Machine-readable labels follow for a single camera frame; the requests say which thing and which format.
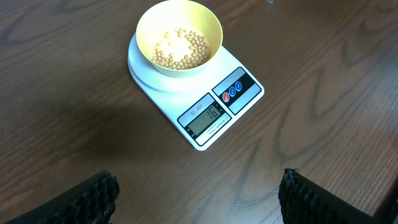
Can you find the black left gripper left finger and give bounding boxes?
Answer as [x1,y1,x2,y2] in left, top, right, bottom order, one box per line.
[6,170,120,224]

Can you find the yellow plastic bowl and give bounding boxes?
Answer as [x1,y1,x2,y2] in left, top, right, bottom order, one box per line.
[136,0,223,78]

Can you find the soybeans in bowl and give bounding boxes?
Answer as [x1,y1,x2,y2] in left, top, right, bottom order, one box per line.
[150,28,210,70]

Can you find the white digital kitchen scale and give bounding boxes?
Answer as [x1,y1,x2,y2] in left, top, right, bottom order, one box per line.
[127,37,264,151]

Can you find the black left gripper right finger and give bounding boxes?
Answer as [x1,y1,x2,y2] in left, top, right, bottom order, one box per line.
[278,168,379,224]

